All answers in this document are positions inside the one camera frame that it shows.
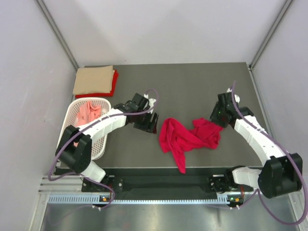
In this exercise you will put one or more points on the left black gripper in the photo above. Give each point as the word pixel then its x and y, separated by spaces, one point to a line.
pixel 149 126

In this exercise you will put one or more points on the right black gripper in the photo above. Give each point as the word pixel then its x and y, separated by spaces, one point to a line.
pixel 213 118

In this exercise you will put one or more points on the crimson t shirt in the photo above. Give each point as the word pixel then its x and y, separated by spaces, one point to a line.
pixel 178 140

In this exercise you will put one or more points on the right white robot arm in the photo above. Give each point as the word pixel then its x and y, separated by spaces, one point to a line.
pixel 277 176

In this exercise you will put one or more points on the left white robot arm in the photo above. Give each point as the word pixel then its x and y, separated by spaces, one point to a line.
pixel 76 143

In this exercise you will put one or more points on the folded red t shirt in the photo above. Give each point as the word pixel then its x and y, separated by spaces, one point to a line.
pixel 110 94

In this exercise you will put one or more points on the pink crumpled t shirt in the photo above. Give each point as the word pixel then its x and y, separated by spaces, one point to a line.
pixel 87 113

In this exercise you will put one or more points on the folded beige t shirt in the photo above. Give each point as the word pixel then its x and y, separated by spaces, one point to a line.
pixel 93 80

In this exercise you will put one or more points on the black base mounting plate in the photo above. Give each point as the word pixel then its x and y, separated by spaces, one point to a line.
pixel 171 171

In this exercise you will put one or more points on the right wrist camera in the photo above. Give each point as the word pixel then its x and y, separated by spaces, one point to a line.
pixel 225 100

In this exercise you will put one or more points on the right aluminium frame post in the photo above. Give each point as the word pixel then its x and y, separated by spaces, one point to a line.
pixel 273 28

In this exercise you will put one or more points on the aluminium frame post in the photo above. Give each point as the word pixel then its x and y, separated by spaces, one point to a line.
pixel 56 31
pixel 273 28

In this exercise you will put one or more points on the left aluminium frame post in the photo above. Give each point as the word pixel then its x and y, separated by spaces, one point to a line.
pixel 56 31

